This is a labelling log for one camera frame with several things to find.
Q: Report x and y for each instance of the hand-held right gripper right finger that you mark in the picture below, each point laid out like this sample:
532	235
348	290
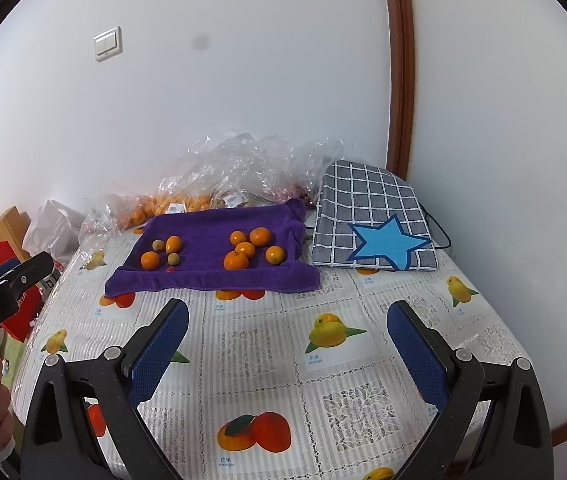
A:
416	350

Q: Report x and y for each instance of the oval orange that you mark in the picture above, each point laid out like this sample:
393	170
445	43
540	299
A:
173	244

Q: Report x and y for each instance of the purple towel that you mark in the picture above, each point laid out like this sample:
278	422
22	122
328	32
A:
203	240

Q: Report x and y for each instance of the fruit-print lace tablecloth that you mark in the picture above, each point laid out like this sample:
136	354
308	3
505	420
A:
263	350

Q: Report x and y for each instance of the red paper bag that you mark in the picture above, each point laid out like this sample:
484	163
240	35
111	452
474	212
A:
18	320

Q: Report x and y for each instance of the brown wooden door frame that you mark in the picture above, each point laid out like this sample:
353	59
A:
398	60

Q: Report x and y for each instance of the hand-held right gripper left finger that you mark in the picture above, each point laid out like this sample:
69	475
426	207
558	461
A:
158	350

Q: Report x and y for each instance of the white plastic bag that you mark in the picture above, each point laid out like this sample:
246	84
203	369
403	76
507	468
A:
53	230

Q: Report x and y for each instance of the white light switch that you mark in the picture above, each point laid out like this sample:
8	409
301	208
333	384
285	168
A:
108	44

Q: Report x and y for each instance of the grey checked cushion blue star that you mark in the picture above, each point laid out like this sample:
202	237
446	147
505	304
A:
363	195

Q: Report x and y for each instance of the clear plastic bag of oranges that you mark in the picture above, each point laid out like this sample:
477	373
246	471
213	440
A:
163	205

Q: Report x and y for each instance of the orange with green stem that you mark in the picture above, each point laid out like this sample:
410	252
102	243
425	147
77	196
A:
236	261

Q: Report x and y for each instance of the small greenish-brown fruit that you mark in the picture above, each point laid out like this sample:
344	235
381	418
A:
173	259
157	245

